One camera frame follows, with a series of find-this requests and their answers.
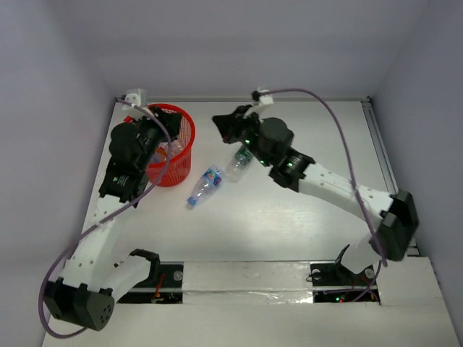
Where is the red mesh plastic bin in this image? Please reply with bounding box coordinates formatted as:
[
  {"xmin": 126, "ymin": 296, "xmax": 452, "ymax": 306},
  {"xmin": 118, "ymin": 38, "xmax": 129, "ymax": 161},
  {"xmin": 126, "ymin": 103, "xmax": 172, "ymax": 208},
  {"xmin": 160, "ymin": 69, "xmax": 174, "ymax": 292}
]
[{"xmin": 147, "ymin": 103, "xmax": 196, "ymax": 187}]

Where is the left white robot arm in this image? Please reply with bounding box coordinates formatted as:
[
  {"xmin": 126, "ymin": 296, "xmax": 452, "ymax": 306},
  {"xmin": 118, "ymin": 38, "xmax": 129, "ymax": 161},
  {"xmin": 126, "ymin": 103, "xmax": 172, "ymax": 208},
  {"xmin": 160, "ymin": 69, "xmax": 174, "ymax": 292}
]
[{"xmin": 38, "ymin": 106, "xmax": 182, "ymax": 338}]

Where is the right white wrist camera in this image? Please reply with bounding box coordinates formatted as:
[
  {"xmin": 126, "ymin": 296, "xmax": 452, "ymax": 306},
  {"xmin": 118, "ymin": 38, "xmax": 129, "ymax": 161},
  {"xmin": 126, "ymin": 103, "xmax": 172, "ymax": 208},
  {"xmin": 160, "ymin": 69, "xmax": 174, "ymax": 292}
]
[{"xmin": 251, "ymin": 87, "xmax": 274, "ymax": 110}]

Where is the green label clear bottle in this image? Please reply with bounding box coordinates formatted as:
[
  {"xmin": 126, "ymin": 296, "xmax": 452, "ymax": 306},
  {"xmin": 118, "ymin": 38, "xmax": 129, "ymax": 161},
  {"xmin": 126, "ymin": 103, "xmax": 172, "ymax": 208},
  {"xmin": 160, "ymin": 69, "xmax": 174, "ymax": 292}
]
[{"xmin": 226, "ymin": 145, "xmax": 254, "ymax": 182}]

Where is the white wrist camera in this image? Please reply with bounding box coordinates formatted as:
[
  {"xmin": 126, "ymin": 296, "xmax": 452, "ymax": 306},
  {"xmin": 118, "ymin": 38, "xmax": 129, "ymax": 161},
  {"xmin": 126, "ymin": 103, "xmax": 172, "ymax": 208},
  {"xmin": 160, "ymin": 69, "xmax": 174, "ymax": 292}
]
[
  {"xmin": 119, "ymin": 88, "xmax": 148, "ymax": 119},
  {"xmin": 251, "ymin": 87, "xmax": 274, "ymax": 110}
]

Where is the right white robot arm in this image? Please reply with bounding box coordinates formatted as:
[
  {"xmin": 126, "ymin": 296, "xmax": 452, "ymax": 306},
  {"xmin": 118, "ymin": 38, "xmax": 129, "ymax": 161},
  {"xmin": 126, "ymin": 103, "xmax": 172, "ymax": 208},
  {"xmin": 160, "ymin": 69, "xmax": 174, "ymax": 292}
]
[{"xmin": 212, "ymin": 105, "xmax": 419, "ymax": 283}]

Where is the orange blue label bottle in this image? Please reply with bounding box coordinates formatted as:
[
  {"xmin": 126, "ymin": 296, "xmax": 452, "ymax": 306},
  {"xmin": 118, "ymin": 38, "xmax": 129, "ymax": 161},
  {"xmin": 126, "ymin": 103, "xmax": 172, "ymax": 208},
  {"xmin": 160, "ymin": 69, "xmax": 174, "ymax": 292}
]
[{"xmin": 151, "ymin": 140, "xmax": 184, "ymax": 163}]

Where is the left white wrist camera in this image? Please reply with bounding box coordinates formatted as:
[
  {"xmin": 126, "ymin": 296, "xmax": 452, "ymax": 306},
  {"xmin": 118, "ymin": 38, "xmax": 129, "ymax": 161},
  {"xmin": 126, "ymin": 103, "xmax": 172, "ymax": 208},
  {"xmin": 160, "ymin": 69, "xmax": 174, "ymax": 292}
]
[{"xmin": 119, "ymin": 88, "xmax": 148, "ymax": 119}]

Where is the silver taped front rail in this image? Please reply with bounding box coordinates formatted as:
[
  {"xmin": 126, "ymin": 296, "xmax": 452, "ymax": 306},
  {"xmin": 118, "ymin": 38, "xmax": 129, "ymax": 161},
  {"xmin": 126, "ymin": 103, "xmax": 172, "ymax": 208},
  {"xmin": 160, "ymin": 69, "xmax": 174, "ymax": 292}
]
[{"xmin": 120, "ymin": 262, "xmax": 381, "ymax": 305}]

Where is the light blue label bottle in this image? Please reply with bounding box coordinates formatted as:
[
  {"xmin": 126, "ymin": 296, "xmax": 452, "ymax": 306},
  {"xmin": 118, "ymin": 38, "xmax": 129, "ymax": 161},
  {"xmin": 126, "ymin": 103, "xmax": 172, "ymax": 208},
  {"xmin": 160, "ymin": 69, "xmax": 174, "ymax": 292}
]
[{"xmin": 187, "ymin": 166, "xmax": 224, "ymax": 207}]

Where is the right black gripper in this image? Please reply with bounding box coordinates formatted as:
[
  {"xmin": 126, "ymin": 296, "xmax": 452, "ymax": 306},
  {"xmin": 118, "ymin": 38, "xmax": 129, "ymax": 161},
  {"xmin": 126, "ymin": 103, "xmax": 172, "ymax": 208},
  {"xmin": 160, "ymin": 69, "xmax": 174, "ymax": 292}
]
[{"xmin": 214, "ymin": 103, "xmax": 273, "ymax": 166}]

